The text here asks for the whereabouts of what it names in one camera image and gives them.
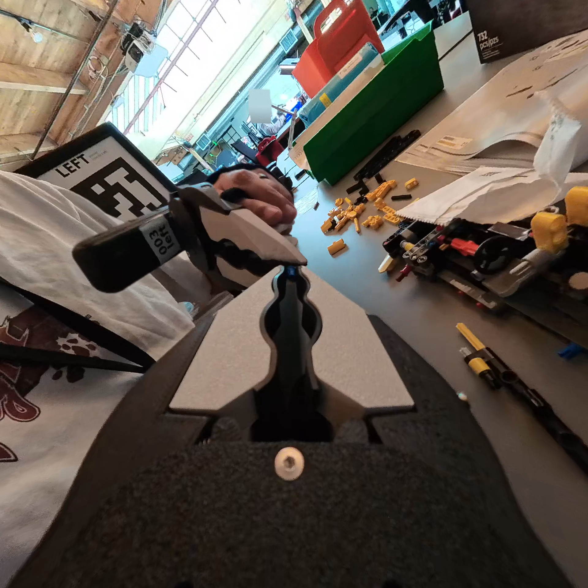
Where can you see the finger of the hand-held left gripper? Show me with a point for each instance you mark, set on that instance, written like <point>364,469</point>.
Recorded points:
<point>252,234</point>
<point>229,275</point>

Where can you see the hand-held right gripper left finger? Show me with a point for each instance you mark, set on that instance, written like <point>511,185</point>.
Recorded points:
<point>220,358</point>

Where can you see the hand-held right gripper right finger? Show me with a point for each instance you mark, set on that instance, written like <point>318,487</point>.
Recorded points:
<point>363,358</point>

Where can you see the small black yellow lego assembly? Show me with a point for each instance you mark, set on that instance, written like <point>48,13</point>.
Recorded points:
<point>487,363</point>

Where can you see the partly built lego car chassis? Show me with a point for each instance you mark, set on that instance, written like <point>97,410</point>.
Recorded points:
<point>482,262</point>

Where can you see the group of yellow lego connectors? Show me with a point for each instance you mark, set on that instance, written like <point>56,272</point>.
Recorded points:
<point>358,213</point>

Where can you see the small blue lego piece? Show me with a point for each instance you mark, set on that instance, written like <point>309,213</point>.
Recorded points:
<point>569,351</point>

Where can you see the lego instruction booklet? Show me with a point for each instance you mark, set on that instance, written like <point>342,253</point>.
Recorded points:
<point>496,105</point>

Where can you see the lego set cardboard box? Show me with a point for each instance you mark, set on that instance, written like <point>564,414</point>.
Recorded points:
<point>528,23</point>

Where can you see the person's left hand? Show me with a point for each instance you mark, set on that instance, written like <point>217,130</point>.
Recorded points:
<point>262,202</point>

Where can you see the white printed t-shirt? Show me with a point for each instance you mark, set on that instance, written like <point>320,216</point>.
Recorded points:
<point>69,220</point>

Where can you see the red office chair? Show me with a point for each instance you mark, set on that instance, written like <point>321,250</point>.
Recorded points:
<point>268,149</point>

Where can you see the green plastic bin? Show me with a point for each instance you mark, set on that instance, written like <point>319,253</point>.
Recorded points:
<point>376,119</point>

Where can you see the light blue plastic packet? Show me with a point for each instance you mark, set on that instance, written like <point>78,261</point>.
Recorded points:
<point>349,78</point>

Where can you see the thin metal ceiling pipe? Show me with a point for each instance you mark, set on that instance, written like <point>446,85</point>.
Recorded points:
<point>73,78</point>

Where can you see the white ceiling camera device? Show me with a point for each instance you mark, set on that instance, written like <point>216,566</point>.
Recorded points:
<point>135,46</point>

